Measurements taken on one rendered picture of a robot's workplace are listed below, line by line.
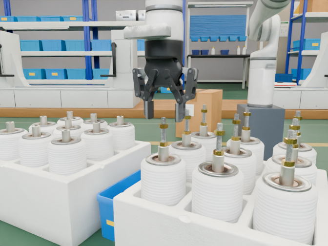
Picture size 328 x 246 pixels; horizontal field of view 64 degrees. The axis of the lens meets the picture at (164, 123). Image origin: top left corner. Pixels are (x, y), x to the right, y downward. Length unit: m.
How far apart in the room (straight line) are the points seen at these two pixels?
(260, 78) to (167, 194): 0.63
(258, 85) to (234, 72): 8.01
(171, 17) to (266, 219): 0.38
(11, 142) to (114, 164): 0.31
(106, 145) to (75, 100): 1.88
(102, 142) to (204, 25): 5.90
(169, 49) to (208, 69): 8.40
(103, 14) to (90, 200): 8.69
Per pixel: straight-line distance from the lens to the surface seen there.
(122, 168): 0.83
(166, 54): 0.49
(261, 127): 1.02
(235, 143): 0.61
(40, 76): 5.73
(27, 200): 0.81
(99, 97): 2.58
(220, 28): 6.59
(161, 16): 0.50
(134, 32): 0.48
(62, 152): 0.71
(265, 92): 1.03
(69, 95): 2.67
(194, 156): 0.62
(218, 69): 8.94
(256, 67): 1.03
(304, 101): 2.76
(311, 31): 9.88
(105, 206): 0.72
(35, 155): 0.80
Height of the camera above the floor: 0.44
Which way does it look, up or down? 11 degrees down
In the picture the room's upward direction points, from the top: straight up
